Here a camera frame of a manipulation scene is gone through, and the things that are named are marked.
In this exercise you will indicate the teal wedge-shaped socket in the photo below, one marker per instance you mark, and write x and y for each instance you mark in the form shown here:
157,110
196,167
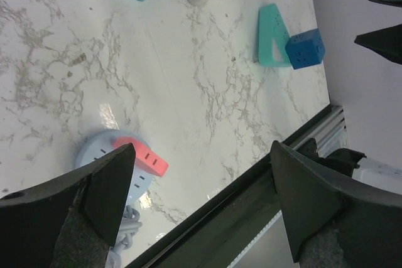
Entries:
272,37

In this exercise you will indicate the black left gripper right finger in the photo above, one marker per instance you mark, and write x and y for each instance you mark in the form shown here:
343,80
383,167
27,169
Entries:
343,210

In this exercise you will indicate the blue cube socket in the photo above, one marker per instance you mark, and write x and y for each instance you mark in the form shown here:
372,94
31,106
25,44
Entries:
305,49

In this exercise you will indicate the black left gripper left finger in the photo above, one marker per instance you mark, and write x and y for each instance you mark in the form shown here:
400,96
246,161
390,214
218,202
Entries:
71,220

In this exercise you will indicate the light blue round socket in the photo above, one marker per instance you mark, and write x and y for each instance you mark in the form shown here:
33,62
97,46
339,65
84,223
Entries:
101,144

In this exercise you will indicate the pink plug adapter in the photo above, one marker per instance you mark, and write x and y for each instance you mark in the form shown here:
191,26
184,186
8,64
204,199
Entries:
146,159

